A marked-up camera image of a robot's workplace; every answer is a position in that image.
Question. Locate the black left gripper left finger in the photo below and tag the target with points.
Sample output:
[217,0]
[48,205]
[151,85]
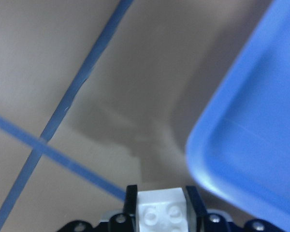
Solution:
[130,201]

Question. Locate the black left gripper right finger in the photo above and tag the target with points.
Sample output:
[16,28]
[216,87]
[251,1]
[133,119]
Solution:
[196,201]

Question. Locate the blue plastic tray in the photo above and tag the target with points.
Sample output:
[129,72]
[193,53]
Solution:
[239,149]

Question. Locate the white block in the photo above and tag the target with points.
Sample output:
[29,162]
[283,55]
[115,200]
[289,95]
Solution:
[163,210]

